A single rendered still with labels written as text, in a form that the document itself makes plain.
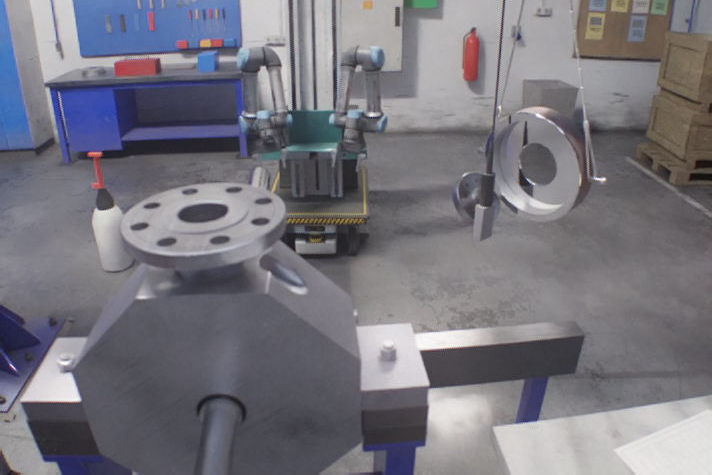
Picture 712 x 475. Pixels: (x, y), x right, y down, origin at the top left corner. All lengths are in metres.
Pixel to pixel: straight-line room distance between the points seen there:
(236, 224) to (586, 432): 0.88
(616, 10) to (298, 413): 6.29
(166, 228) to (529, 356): 1.05
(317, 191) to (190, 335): 2.88
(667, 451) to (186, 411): 0.98
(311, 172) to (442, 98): 2.92
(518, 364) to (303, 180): 2.40
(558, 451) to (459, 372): 0.39
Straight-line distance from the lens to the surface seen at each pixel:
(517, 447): 1.22
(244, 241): 0.76
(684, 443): 1.36
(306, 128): 3.46
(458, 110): 6.33
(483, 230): 1.87
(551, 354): 1.57
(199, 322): 0.85
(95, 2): 6.35
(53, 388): 1.08
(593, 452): 1.26
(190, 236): 0.80
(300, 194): 3.66
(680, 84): 5.75
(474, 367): 1.50
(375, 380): 0.97
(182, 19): 6.08
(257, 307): 0.83
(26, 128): 6.43
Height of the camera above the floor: 1.77
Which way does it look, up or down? 25 degrees down
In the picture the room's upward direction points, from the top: straight up
